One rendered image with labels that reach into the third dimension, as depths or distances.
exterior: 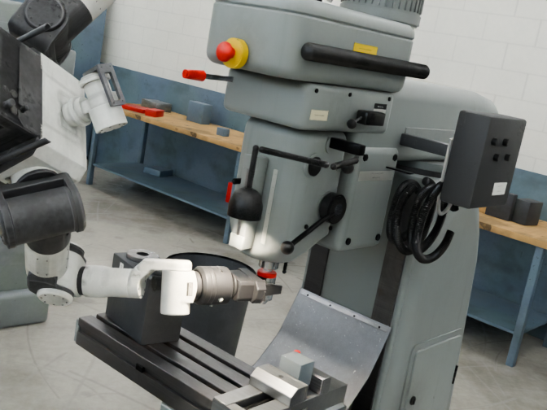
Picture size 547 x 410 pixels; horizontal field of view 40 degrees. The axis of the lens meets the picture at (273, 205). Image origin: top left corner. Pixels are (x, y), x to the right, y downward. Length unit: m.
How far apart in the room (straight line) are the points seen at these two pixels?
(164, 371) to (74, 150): 0.65
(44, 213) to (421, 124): 0.98
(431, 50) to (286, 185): 4.82
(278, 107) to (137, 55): 7.27
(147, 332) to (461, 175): 0.91
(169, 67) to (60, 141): 6.89
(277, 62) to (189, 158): 6.64
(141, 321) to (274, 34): 0.90
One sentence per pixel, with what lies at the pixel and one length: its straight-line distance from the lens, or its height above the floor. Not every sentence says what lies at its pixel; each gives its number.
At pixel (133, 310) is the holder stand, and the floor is 1.03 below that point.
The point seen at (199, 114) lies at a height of 0.98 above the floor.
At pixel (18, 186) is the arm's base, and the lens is 1.50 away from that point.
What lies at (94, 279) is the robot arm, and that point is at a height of 1.22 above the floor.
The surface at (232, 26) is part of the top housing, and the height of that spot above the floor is 1.81.
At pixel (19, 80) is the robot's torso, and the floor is 1.64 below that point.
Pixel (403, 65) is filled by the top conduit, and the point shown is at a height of 1.80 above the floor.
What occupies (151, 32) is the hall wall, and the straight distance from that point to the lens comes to 8.67.
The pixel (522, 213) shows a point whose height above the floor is 0.96.
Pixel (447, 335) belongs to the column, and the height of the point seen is 1.06.
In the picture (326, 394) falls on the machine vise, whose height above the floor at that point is 1.02.
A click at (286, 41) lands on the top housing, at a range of 1.48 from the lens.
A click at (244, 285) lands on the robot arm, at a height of 1.25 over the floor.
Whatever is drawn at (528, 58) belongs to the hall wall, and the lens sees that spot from 6.01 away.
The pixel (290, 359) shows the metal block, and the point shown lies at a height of 1.10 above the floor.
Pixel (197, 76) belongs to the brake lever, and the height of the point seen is 1.70.
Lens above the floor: 1.80
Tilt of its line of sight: 12 degrees down
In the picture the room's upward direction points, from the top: 10 degrees clockwise
